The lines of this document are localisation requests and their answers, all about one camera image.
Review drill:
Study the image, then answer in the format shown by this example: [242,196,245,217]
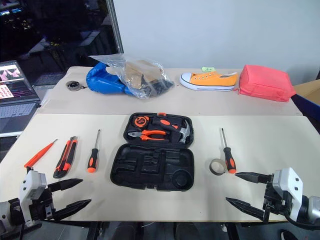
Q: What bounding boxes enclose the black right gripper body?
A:
[262,178,295,224]

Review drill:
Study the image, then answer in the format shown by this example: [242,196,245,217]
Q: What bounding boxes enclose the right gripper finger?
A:
[225,197,266,222]
[234,171,273,185]

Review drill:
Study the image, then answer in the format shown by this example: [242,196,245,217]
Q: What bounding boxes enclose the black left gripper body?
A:
[28,186,57,222]

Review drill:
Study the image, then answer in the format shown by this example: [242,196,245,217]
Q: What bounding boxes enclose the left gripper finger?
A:
[50,198,93,222]
[47,178,84,193]

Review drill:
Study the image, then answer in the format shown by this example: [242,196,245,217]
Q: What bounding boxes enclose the black orange handle screwdriver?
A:
[219,127,237,175]
[86,128,102,174]

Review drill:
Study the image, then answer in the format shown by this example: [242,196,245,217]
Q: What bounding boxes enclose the black tool case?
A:
[109,112,196,193]

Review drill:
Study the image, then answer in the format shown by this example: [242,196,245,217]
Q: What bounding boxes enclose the black orange utility knife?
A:
[52,135,79,179]

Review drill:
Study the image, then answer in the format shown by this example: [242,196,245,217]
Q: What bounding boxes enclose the black white shoe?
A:
[280,229,299,240]

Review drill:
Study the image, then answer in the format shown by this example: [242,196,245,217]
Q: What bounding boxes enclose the dark tape roll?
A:
[209,157,227,176]

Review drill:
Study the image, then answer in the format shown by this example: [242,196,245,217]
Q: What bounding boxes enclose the orange test pen screwdriver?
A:
[23,138,59,169]

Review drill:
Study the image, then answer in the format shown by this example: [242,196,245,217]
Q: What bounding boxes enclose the open laptop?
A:
[0,60,42,138]

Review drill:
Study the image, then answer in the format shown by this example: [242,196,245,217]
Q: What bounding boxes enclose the pink fabric pouch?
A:
[237,64,297,103]

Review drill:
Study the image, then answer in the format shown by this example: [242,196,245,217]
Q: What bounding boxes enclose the black orange tape measure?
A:
[132,115,151,130]

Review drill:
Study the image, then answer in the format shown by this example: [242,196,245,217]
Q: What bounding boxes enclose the black orange claw hammer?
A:
[151,118,192,144]

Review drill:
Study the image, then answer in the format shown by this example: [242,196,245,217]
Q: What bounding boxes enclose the brown cardboard box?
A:
[292,79,320,106]

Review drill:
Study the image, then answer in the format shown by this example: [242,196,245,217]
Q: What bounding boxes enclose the orange canvas sneaker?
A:
[179,71,239,92]

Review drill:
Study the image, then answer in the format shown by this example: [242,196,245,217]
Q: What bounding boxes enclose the blue plastic bag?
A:
[85,62,137,96]

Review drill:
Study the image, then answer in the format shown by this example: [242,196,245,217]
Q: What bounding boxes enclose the clear plastic bag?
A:
[88,52,175,101]

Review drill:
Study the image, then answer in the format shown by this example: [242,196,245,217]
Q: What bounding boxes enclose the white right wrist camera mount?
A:
[271,167,305,222]

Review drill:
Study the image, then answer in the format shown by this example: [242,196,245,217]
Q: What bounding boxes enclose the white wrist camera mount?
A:
[19,169,48,227]
[271,167,305,222]

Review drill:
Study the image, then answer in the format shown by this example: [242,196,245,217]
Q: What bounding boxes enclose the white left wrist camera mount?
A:
[19,169,48,227]

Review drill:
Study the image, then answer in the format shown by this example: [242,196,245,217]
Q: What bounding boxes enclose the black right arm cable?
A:
[284,213,320,231]

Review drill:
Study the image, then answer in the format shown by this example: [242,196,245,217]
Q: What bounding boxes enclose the orange handle pliers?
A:
[127,129,167,142]

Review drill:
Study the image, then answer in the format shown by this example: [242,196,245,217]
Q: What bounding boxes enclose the aluminium frame post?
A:
[105,0,125,55]

